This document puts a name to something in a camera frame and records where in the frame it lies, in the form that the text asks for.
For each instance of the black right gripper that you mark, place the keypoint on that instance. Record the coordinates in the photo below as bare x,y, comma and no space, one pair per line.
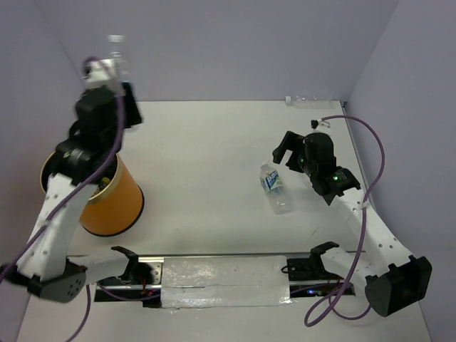
293,142

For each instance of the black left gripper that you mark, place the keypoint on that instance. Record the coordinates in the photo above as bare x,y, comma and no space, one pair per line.
131,101

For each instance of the clear unlabelled bottle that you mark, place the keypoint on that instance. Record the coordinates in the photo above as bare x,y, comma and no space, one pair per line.
310,102

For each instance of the clear bottle green label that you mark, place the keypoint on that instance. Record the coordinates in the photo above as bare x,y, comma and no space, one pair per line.
276,192

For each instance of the clear bottle blue label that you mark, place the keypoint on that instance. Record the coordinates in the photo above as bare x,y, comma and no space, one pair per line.
119,74

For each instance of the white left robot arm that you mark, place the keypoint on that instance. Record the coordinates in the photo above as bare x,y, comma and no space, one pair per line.
87,185

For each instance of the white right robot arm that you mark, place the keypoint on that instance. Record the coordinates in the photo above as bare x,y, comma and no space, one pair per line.
392,278

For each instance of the orange cylindrical bin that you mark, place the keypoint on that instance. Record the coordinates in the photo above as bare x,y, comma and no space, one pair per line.
116,205

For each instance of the silver foil tape patch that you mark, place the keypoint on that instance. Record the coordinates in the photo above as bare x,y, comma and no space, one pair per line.
210,282

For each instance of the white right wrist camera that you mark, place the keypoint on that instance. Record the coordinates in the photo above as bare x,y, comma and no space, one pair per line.
321,126

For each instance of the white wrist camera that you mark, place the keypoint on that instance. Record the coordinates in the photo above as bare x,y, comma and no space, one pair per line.
99,73
321,126

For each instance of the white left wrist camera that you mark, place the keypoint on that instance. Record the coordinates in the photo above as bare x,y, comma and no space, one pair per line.
99,73

